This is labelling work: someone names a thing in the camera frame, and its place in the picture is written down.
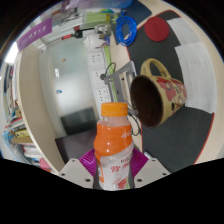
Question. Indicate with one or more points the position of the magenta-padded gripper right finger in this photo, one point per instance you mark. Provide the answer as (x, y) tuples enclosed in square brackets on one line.
[(151, 170)]

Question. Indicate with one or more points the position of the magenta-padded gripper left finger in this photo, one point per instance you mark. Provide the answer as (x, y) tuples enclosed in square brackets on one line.
[(76, 171)]

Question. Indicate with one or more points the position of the orange drink bottle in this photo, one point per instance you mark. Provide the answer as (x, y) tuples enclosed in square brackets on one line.
[(112, 140)]

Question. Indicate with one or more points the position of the black computer monitor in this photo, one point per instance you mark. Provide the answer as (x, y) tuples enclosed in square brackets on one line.
[(75, 146)]

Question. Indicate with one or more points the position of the black desk mat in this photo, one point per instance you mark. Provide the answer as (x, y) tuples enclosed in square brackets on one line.
[(173, 140)]

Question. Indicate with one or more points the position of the yellow floral mug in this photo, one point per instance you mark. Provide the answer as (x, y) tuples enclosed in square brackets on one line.
[(166, 96)]

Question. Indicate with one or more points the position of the wooden shelf unit with books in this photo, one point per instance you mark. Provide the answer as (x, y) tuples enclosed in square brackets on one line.
[(30, 110)]

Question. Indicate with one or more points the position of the grey metal laptop stand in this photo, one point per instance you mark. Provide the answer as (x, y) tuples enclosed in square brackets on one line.
[(120, 78)]

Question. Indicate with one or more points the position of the white paper towel sheet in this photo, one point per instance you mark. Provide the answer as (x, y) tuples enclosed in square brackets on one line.
[(196, 76), (183, 31)]

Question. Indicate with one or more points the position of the white round jar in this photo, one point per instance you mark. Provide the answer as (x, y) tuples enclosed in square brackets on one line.
[(91, 42)]

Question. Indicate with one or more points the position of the ceiling light panel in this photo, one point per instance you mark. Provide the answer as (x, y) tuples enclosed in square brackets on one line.
[(11, 53)]

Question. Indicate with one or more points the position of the purple flag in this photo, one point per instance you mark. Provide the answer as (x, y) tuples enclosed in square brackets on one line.
[(35, 33)]

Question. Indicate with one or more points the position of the group photo poster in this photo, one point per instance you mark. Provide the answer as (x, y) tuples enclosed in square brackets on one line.
[(65, 16)]

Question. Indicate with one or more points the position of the glass with yellow liquid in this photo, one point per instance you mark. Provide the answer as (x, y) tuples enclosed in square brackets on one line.
[(98, 17)]

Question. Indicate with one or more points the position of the white wall socket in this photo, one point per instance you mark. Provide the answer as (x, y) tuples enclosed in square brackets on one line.
[(104, 95), (97, 76), (96, 58)]

